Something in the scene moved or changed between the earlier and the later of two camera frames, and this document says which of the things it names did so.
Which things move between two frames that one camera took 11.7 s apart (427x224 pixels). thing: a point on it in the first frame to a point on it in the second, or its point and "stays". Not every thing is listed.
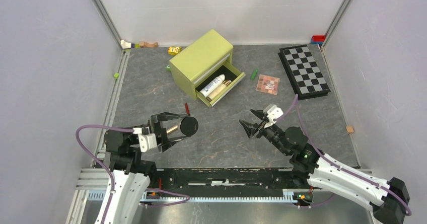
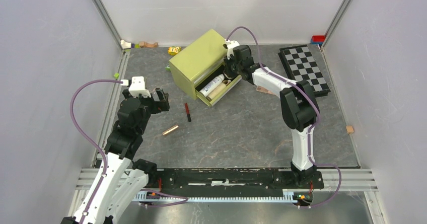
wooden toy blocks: x=125 y=45 stays
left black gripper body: x=160 y=132 to x=151 y=106
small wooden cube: x=350 y=129 stays
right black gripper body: x=273 y=134 to x=232 y=67
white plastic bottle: x=205 y=92 stays
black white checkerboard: x=304 y=75 stays
